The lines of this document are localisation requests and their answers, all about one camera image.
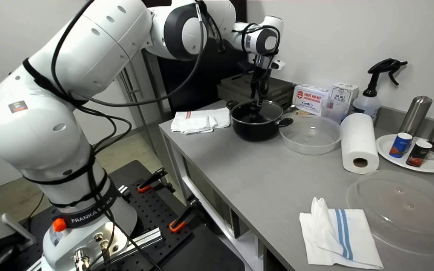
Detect aluminium extrusion rail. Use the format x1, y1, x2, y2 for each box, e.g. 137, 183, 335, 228
110, 228, 164, 255

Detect red and white box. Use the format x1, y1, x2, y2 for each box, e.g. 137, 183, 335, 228
291, 83, 333, 118

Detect spray bottle with black trigger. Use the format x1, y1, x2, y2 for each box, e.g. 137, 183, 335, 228
351, 58, 410, 123

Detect blue spice jar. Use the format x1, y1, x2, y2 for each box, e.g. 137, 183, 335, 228
387, 132, 414, 160

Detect dark red spice jar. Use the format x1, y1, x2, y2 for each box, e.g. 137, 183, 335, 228
405, 139, 434, 169

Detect white open shelf unit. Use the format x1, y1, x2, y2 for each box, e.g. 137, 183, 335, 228
160, 127, 271, 271

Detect white towel with blue stripes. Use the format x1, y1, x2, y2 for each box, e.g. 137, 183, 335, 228
298, 196, 386, 271

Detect large clear plastic cover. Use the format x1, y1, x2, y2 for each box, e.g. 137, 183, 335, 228
345, 171, 434, 256

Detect dark grey stacked trays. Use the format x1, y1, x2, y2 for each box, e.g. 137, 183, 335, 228
215, 70, 297, 110

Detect black refrigerator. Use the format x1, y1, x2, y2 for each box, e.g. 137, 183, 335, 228
140, 0, 252, 115

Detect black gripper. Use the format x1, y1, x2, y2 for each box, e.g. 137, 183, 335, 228
249, 61, 276, 106

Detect black perforated robot table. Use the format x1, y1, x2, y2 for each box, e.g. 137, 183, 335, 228
20, 160, 246, 271

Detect clear glass round dish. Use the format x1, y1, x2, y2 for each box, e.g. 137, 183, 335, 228
277, 113, 342, 157

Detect glass lid with black knob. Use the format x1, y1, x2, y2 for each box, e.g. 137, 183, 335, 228
231, 97, 288, 126

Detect black cooking pot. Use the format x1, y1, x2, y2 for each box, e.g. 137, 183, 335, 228
225, 97, 295, 144

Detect white towel with red stripe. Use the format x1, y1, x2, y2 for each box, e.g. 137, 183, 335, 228
169, 107, 232, 136

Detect white carton box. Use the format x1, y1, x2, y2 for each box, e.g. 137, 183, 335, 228
325, 82, 360, 126

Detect white paper towel roll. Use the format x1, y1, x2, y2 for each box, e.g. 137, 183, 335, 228
339, 112, 381, 177

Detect black clamp with orange tip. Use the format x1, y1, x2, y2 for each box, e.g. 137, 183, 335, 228
169, 198, 200, 235
136, 168, 170, 196

